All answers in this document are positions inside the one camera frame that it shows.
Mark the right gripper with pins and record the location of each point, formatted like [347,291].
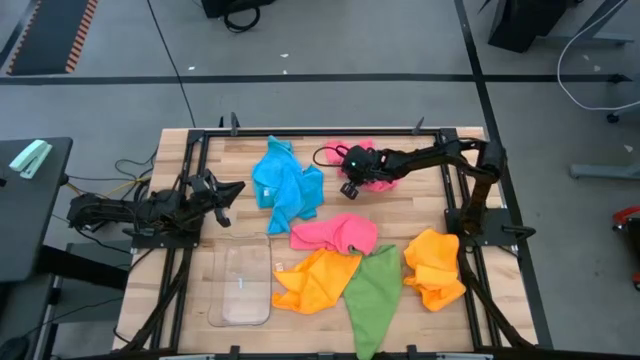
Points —
[362,165]

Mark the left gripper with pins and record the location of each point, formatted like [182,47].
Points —
[202,192]

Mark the pink microfiber towel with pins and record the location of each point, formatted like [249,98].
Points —
[385,185]
[335,232]

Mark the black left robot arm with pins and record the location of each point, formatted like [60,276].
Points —
[100,210]

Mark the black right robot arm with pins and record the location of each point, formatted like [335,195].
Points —
[430,157]

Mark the blue microfiber towel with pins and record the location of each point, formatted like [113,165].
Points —
[285,185]

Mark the orange microfiber towel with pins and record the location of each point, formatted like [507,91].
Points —
[315,285]
[435,270]

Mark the green microfiber towel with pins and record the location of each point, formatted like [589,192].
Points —
[372,300]

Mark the clear plastic bin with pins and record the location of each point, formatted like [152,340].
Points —
[240,290]

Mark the black table crossbeam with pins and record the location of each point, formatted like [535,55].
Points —
[80,265]

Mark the black side table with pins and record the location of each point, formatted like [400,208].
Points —
[30,225]

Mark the black box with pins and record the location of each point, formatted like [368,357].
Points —
[220,6]

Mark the mint green stapler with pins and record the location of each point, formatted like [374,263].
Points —
[30,159]

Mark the black orange-edged floor mat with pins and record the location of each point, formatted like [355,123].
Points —
[50,35]

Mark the black cabinet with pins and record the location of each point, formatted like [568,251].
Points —
[525,22]

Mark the grey desk foot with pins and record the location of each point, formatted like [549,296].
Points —
[605,171]

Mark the black caster wheel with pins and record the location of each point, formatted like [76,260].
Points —
[613,118]

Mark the red cart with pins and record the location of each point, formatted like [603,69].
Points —
[627,215]

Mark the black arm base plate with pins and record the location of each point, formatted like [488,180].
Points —
[165,242]
[500,225]

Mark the black frame clamp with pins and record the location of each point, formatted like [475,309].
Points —
[418,127]
[234,125]

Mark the grey desk frame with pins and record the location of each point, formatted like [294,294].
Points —
[590,38]

